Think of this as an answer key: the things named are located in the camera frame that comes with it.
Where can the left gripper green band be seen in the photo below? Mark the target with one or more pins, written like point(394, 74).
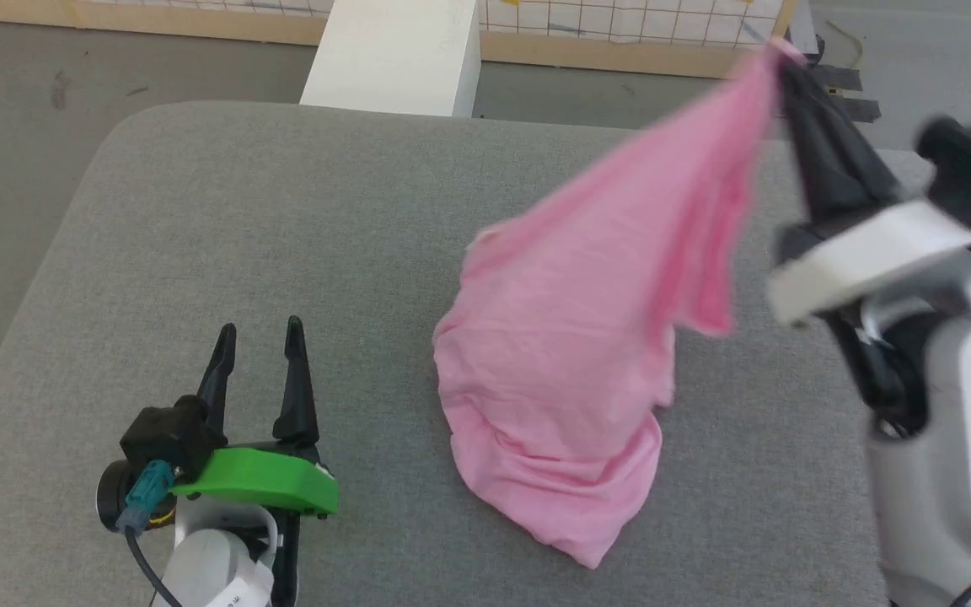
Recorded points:
point(270, 482)

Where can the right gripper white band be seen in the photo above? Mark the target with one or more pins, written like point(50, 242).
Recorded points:
point(865, 253)

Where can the pink garment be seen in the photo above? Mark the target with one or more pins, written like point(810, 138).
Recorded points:
point(553, 354)

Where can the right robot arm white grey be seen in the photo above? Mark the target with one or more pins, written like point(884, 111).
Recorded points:
point(949, 455)

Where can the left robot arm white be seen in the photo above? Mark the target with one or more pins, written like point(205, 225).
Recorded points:
point(211, 561)

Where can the black floor tape strips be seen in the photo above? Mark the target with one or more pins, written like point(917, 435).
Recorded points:
point(848, 88)

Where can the grey fabric sofa cushion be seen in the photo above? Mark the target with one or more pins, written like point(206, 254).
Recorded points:
point(266, 278)

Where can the wooden framed grid panel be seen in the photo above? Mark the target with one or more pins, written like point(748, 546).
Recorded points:
point(637, 29)

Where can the white rectangular post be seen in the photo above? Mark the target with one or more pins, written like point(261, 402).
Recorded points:
point(393, 55)

